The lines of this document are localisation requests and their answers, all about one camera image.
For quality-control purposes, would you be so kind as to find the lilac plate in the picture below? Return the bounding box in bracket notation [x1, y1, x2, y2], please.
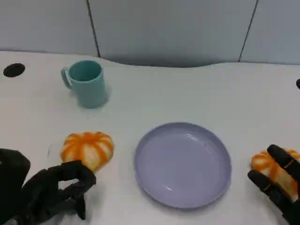
[134, 122, 233, 209]

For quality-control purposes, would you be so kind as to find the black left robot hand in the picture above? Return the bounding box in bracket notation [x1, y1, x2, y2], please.
[0, 160, 97, 225]

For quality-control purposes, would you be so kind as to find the grey partition panel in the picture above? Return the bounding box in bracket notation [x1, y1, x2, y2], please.
[239, 0, 300, 66]
[88, 0, 258, 68]
[0, 0, 100, 58]

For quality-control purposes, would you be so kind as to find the pale green mug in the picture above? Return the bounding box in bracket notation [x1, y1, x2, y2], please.
[60, 60, 109, 109]

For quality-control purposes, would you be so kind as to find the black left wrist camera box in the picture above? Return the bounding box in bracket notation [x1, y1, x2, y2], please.
[0, 149, 31, 196]

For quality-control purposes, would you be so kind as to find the orange white toy bread roll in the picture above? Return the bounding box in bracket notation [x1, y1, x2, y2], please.
[251, 149, 300, 203]
[60, 132, 115, 172]

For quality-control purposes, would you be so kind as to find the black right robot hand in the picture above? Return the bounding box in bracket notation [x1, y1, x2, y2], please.
[247, 144, 300, 225]

